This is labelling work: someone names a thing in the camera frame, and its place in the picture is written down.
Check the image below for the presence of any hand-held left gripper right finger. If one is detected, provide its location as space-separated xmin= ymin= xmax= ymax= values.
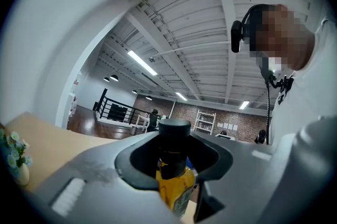
xmin=186 ymin=116 xmax=337 ymax=224

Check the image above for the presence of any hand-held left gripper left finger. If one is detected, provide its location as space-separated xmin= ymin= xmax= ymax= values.
xmin=32 ymin=131 xmax=183 ymax=224

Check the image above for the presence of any small yellow bottle black cap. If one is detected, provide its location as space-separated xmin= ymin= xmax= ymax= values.
xmin=155 ymin=118 xmax=197 ymax=219

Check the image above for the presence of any long white desk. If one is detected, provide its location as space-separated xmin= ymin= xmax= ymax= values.
xmin=214 ymin=133 xmax=236 ymax=141

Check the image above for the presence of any black cabinet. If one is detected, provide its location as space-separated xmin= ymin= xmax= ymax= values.
xmin=107 ymin=103 xmax=128 ymax=122

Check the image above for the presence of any white table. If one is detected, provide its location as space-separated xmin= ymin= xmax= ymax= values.
xmin=135 ymin=114 xmax=150 ymax=133

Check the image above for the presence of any black metal railing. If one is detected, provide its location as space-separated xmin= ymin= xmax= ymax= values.
xmin=92 ymin=88 xmax=159 ymax=127

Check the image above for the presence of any white shelving rack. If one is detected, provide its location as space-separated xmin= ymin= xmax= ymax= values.
xmin=193 ymin=109 xmax=217 ymax=136

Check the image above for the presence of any white vase with pale flowers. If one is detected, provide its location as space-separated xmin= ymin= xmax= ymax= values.
xmin=0 ymin=128 xmax=34 ymax=187

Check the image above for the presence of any person's white shirt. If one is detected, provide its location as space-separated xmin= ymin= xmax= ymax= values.
xmin=267 ymin=0 xmax=337 ymax=145

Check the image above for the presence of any person's head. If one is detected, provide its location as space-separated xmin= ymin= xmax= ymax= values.
xmin=249 ymin=4 xmax=316 ymax=72

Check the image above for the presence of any black headset cable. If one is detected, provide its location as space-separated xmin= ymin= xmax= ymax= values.
xmin=259 ymin=57 xmax=277 ymax=146

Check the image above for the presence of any black head-mounted camera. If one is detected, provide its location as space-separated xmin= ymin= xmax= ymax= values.
xmin=230 ymin=4 xmax=269 ymax=54

